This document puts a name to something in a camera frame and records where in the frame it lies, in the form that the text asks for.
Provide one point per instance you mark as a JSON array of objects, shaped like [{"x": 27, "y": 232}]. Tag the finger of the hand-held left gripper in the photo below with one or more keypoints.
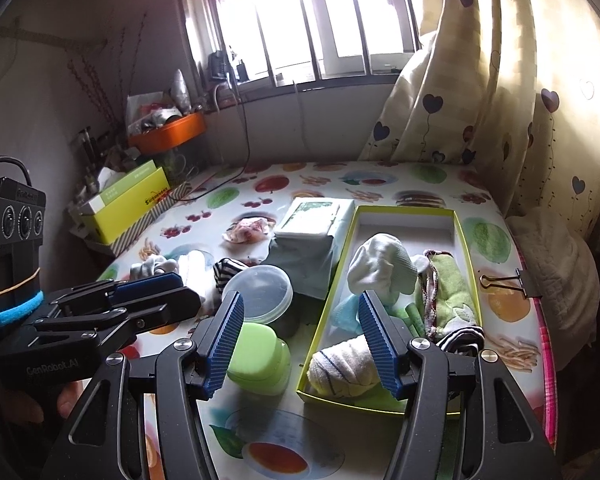
[
  {"x": 145, "y": 282},
  {"x": 165, "y": 305}
]

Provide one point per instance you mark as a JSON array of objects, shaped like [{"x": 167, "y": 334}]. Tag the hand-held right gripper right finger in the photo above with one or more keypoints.
[{"x": 377, "y": 345}]

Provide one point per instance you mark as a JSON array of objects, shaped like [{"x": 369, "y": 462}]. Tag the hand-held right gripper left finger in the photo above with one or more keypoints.
[{"x": 225, "y": 345}]

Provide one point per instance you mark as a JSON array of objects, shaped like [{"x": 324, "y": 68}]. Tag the white blue-striped sock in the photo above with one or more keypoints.
[{"x": 340, "y": 365}]

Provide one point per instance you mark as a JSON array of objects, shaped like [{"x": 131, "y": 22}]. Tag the light green tube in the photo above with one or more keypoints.
[{"x": 414, "y": 317}]

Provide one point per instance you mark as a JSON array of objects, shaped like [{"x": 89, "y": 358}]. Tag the plain white sock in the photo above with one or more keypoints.
[{"x": 380, "y": 265}]

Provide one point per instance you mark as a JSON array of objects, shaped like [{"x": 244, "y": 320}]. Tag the black white striped sock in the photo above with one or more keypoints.
[
  {"x": 462, "y": 337},
  {"x": 227, "y": 270}
]

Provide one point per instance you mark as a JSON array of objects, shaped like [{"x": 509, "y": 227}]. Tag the green-rimmed cardboard box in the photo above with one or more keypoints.
[{"x": 405, "y": 225}]

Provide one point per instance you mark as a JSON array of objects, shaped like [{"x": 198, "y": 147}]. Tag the person's left hand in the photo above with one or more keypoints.
[{"x": 70, "y": 397}]

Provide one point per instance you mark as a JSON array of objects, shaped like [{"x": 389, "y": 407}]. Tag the white grey sock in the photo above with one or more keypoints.
[{"x": 155, "y": 265}]

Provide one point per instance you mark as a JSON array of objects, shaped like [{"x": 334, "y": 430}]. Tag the green soap box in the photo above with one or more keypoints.
[{"x": 257, "y": 355}]

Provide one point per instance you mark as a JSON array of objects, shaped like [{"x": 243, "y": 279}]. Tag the blue face mask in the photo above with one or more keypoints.
[{"x": 347, "y": 317}]

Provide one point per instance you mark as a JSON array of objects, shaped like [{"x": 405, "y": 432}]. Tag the white ribbed sock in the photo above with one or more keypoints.
[{"x": 195, "y": 267}]

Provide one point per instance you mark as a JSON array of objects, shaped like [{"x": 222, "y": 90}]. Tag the clear round plastic container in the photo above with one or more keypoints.
[{"x": 260, "y": 290}]

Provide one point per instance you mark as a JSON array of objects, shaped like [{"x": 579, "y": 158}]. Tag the black white striped box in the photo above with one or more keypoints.
[{"x": 155, "y": 212}]

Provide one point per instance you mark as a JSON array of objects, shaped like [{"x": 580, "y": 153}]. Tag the yellow-green carton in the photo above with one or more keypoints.
[{"x": 125, "y": 210}]

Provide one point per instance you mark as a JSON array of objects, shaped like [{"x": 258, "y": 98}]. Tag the green towel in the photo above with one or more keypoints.
[{"x": 450, "y": 285}]

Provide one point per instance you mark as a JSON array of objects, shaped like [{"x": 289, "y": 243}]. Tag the grey cloth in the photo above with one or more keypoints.
[{"x": 300, "y": 265}]

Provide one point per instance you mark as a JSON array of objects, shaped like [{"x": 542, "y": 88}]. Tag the pink white cloth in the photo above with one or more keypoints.
[{"x": 247, "y": 230}]

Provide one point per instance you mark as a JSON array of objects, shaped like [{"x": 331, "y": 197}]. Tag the glass jar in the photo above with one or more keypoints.
[{"x": 177, "y": 162}]

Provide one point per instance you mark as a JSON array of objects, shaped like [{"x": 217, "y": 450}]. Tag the white tissue pack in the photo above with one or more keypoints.
[{"x": 312, "y": 215}]

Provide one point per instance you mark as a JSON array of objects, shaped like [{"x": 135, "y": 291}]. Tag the orange basin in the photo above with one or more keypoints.
[{"x": 170, "y": 135}]

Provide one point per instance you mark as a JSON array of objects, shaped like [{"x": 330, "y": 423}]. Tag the black binder clip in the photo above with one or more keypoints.
[{"x": 527, "y": 285}]

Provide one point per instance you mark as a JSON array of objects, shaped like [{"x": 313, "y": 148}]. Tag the clear plastic bag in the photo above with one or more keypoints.
[{"x": 142, "y": 105}]

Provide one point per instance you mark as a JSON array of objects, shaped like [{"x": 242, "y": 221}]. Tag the pink plaid cloth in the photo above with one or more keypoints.
[{"x": 547, "y": 360}]

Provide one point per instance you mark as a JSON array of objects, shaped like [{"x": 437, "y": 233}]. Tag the white quilted cushion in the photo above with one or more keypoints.
[{"x": 555, "y": 285}]

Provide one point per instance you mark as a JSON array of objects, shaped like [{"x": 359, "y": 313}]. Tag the silver foil cone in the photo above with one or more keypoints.
[{"x": 181, "y": 87}]

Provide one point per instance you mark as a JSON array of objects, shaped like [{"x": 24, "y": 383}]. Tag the black device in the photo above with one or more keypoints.
[{"x": 217, "y": 66}]

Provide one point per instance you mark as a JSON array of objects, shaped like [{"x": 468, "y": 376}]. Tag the heart-print curtain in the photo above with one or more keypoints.
[{"x": 520, "y": 85}]

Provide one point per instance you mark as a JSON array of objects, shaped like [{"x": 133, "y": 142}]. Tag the barred window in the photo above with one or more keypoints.
[{"x": 340, "y": 10}]

